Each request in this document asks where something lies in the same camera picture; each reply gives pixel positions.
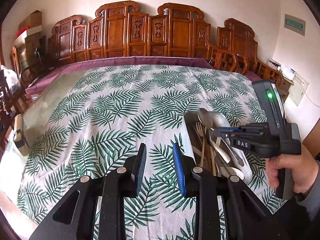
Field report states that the large metal spoon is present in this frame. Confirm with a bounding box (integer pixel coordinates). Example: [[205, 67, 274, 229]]
[[209, 112, 245, 167]]

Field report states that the metal rectangular tray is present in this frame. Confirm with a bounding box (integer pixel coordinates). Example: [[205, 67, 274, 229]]
[[184, 111, 253, 184]]

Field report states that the bamboo chopstick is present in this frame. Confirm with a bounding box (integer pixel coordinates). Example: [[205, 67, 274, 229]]
[[209, 146, 217, 176]]

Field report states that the white ceramic spoon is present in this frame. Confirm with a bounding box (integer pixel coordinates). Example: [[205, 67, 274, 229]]
[[220, 166, 245, 180]]

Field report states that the person's right hand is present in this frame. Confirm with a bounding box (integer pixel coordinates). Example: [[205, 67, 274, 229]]
[[266, 144, 319, 196]]

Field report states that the wooden side cabinet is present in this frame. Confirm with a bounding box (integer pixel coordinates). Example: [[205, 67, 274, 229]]
[[278, 77, 294, 102]]

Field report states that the white box on cabinet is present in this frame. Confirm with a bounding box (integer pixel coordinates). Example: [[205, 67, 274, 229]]
[[280, 65, 296, 81]]

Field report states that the green leaf patterned tablecloth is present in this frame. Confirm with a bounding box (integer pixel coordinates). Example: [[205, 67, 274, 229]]
[[16, 64, 288, 240]]

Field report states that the carved wooden bench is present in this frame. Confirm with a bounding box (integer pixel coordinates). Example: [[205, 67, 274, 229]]
[[48, 1, 284, 87]]

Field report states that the purple bench cushion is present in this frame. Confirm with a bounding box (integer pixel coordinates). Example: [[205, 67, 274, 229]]
[[24, 56, 263, 95]]

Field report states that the cardboard boxes stack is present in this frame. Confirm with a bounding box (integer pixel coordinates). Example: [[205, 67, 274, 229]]
[[14, 10, 42, 68]]

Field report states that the white paper wall chart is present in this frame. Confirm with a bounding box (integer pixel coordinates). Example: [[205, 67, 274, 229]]
[[289, 72, 309, 106]]

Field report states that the green wall sign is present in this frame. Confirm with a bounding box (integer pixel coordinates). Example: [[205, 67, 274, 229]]
[[284, 14, 305, 36]]

